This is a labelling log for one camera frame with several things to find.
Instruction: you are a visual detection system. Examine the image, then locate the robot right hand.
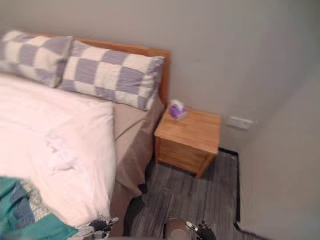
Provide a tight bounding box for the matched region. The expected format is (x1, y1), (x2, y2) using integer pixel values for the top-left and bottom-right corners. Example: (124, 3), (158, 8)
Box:
(186, 220), (218, 240)

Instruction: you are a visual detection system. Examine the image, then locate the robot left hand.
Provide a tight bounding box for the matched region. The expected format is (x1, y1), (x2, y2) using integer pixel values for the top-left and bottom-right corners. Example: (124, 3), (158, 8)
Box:
(86, 216), (120, 240)

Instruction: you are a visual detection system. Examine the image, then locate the beige bed sheet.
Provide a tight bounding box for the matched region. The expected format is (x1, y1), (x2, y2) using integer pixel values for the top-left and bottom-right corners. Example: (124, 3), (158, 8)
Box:
(107, 96), (166, 240)

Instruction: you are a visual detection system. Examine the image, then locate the silver robot body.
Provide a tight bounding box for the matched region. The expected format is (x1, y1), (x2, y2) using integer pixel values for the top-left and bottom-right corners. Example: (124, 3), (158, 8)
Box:
(165, 217), (195, 240)

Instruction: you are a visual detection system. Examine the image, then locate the teal printed t-shirt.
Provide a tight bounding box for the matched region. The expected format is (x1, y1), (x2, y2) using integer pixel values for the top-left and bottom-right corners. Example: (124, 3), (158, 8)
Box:
(0, 176), (83, 240)

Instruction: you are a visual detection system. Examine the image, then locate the wooden nightstand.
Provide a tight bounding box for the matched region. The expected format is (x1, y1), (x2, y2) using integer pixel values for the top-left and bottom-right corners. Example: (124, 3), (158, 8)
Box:
(153, 106), (222, 179)

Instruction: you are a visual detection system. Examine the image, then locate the white duvet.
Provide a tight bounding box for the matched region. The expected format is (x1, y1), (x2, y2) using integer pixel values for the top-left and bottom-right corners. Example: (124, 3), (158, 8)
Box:
(0, 72), (118, 229)

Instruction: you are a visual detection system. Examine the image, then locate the purple tissue box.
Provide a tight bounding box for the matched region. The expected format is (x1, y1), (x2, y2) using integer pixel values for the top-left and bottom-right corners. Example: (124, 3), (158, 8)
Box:
(169, 99), (189, 123)

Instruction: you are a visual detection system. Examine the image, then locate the blue white checkered pillow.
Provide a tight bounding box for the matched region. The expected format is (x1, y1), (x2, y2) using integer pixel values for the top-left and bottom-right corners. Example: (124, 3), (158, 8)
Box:
(0, 30), (74, 88)
(56, 39), (166, 112)

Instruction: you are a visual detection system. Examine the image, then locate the white wall socket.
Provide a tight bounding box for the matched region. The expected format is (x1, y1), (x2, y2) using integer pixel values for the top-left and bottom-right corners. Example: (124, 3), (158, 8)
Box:
(226, 115), (257, 130)

